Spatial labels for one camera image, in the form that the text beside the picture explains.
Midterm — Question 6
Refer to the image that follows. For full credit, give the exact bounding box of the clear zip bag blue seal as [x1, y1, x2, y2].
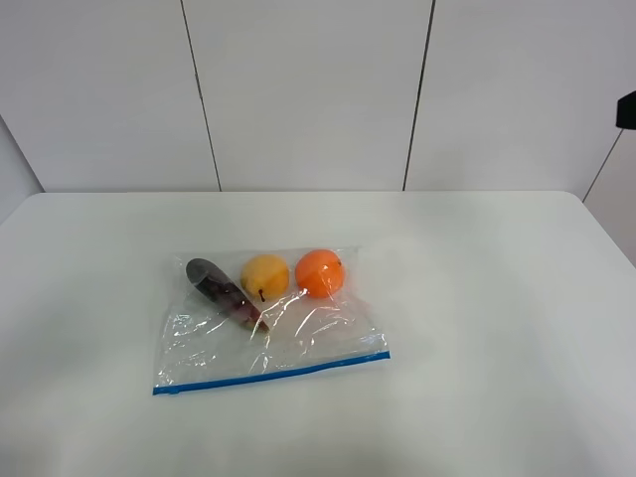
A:
[152, 246, 391, 396]

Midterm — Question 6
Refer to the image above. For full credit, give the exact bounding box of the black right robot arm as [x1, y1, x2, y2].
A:
[615, 91, 636, 131]

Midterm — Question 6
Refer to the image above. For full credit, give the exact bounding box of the orange fruit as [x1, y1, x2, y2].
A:
[294, 249, 346, 298]

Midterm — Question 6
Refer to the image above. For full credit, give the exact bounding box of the yellow pear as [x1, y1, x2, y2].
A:
[240, 254, 289, 302]

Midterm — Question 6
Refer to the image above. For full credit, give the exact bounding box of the dark purple eggplant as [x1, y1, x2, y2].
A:
[186, 258, 269, 333]

